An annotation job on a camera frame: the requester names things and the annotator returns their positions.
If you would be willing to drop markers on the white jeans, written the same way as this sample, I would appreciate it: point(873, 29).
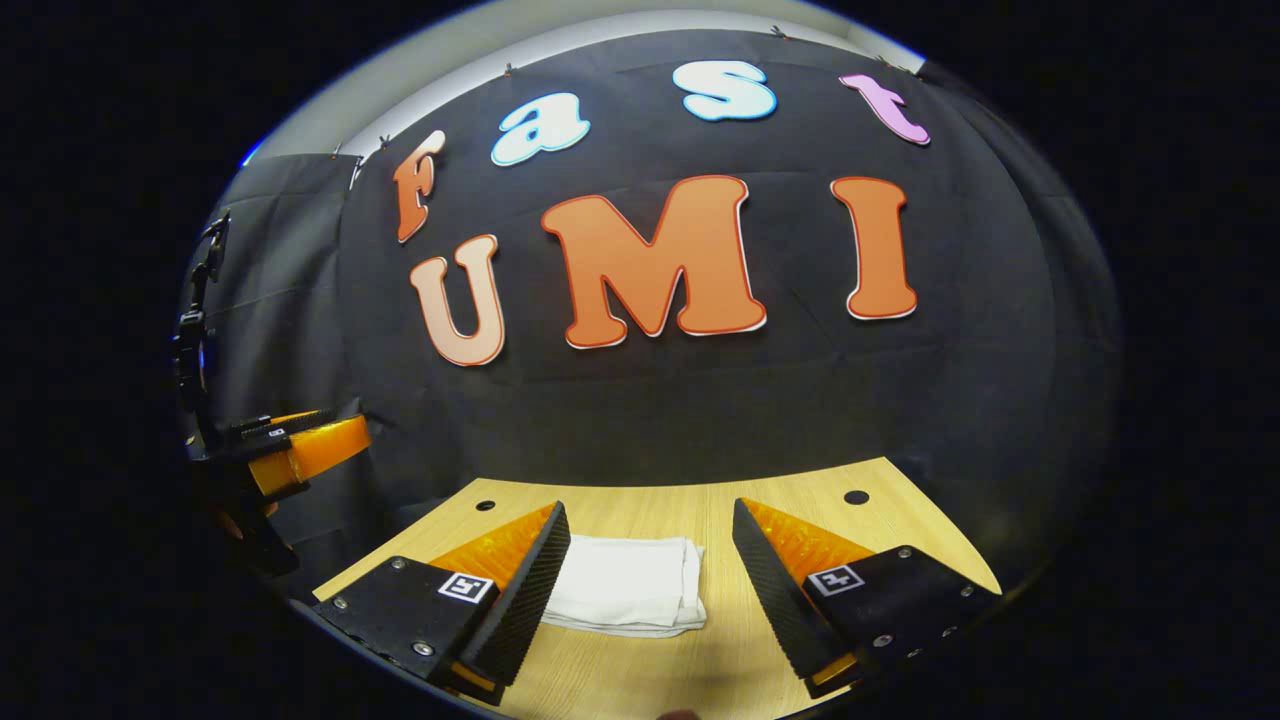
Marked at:
point(625, 585)

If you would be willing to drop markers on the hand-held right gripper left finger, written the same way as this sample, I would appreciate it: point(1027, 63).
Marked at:
point(530, 600)

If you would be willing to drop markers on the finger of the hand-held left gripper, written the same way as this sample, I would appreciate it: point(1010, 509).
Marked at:
point(275, 428)
point(320, 448)

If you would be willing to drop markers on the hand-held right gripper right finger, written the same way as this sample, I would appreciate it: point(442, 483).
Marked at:
point(775, 600)

